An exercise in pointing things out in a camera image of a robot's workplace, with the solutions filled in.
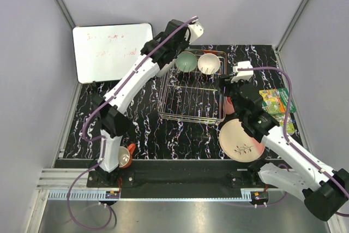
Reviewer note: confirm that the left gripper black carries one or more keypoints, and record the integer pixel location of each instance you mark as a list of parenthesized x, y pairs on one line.
[(186, 43)]

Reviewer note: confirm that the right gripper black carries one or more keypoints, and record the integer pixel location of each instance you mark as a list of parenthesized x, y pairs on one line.
[(226, 82)]

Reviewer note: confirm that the green ceramic bowl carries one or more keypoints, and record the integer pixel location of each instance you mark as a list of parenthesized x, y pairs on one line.
[(186, 62)]

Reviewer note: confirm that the small white bowl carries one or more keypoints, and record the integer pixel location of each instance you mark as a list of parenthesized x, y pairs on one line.
[(208, 64)]

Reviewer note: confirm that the large white plate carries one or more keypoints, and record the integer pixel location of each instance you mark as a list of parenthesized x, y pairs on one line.
[(164, 70)]

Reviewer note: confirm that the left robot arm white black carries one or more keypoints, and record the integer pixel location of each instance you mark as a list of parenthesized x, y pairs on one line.
[(156, 57)]

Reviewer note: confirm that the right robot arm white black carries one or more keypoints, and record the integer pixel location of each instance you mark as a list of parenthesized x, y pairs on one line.
[(322, 189)]

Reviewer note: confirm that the pink plastic cup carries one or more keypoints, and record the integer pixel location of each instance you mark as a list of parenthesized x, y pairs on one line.
[(229, 108)]

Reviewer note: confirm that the green children's book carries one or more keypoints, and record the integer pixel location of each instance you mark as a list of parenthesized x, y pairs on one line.
[(275, 102)]

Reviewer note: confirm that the pink cream floral plate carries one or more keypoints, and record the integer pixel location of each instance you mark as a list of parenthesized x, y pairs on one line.
[(237, 144)]

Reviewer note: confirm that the black marble pattern mat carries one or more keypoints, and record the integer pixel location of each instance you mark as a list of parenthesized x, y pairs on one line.
[(155, 137)]

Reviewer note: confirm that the orange mug white inside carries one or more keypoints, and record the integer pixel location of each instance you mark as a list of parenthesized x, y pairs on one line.
[(125, 155)]

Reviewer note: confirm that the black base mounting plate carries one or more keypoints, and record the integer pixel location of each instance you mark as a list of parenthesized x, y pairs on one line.
[(180, 179)]

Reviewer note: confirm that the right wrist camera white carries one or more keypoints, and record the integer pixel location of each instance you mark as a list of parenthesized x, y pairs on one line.
[(242, 71)]

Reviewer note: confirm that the wire dish rack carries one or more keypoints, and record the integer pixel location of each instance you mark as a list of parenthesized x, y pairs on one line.
[(193, 96)]

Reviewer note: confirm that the white whiteboard black frame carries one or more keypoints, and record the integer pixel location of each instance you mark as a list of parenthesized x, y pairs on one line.
[(107, 53)]

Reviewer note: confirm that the grey slotted cable duct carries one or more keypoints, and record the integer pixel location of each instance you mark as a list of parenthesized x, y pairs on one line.
[(102, 194)]

